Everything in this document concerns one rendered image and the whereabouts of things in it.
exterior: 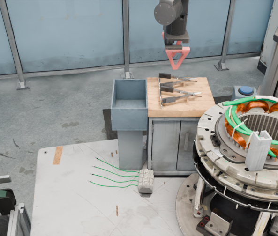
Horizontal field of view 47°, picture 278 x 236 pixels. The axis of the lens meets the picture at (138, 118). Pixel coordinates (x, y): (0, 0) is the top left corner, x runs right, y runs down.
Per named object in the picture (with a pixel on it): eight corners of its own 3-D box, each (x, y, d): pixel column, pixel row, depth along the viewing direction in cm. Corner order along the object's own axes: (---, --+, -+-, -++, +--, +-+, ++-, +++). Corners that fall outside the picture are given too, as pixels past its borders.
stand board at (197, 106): (147, 117, 93) (147, 110, 92) (146, 83, 108) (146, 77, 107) (216, 117, 93) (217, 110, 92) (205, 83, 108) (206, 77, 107)
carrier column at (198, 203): (194, 212, 95) (203, 162, 83) (192, 205, 97) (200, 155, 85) (202, 211, 96) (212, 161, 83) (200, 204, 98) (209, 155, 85)
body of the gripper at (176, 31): (165, 45, 88) (167, 18, 84) (162, 30, 97) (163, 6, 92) (189, 45, 89) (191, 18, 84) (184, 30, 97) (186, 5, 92)
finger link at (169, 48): (164, 73, 92) (166, 42, 87) (161, 61, 98) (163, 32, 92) (187, 73, 93) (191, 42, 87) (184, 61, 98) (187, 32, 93)
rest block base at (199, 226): (205, 218, 94) (206, 214, 93) (229, 234, 89) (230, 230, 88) (195, 229, 91) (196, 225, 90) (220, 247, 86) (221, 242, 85)
